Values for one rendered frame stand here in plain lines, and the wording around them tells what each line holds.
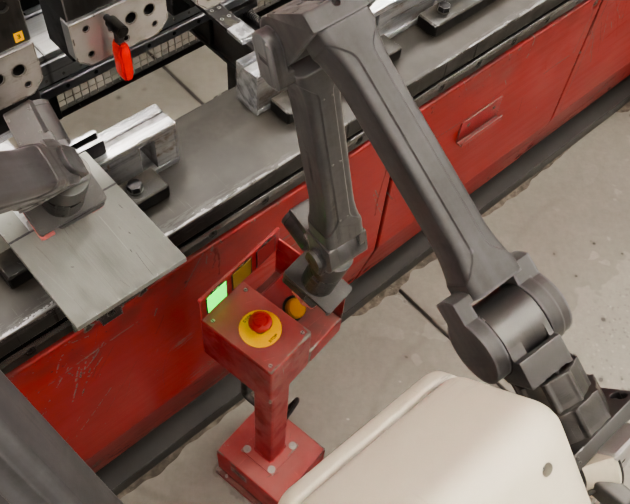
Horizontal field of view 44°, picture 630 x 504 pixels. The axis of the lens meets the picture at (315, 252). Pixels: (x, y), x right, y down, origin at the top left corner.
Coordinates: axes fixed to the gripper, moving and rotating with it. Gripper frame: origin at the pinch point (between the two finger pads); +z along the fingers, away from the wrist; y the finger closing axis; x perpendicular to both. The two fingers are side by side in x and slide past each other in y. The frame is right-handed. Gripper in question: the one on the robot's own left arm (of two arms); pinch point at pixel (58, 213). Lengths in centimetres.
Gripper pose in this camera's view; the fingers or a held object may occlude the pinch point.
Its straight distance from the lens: 117.8
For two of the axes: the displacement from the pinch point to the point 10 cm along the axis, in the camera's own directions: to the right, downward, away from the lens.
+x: 5.5, 8.3, 0.3
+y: -7.5, 5.1, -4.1
